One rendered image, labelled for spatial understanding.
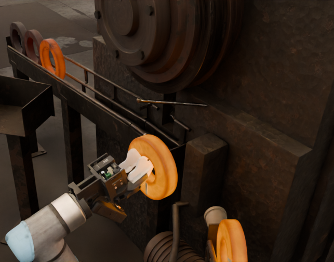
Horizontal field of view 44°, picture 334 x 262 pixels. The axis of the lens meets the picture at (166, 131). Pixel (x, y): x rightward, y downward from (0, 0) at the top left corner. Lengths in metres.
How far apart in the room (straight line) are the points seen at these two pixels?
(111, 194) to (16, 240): 0.21
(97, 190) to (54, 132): 1.81
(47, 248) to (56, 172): 1.47
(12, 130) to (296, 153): 1.00
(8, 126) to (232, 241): 1.00
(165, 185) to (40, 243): 0.29
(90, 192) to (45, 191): 1.35
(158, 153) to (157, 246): 0.38
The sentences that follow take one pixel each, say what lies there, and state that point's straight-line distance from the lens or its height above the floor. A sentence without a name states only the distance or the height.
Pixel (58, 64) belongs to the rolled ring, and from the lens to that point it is 1.79.
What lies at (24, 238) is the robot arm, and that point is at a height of 0.80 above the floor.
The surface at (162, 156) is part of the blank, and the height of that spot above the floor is 0.89.
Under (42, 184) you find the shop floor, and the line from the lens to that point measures 2.27.
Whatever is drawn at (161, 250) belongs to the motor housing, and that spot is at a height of 0.53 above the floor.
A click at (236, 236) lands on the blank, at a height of 0.78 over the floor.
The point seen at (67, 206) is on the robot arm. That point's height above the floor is 0.83.
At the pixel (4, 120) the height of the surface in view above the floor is 0.60.
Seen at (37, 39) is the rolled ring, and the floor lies 0.76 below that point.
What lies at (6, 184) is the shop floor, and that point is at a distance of 2.31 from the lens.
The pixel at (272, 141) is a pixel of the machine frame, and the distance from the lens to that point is 1.06.
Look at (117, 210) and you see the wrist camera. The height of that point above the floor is 0.76.
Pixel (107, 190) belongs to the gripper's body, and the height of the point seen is 0.85.
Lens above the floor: 1.42
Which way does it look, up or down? 32 degrees down
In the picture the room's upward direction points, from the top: 4 degrees clockwise
